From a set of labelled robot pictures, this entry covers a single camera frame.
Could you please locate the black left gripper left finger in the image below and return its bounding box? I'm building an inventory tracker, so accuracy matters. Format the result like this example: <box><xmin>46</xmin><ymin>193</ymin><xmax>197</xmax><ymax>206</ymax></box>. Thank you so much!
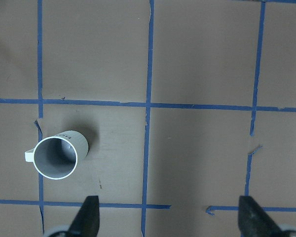
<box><xmin>68</xmin><ymin>196</ymin><xmax>100</xmax><ymax>237</ymax></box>

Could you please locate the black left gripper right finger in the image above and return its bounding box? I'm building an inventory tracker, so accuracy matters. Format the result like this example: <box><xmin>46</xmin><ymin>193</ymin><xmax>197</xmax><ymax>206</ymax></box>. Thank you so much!
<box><xmin>238</xmin><ymin>196</ymin><xmax>282</xmax><ymax>237</ymax></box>

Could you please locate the white HOME mug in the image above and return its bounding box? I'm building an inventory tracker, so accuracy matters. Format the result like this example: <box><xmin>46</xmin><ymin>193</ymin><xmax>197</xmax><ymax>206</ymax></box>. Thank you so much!
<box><xmin>25</xmin><ymin>130</ymin><xmax>89</xmax><ymax>180</ymax></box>

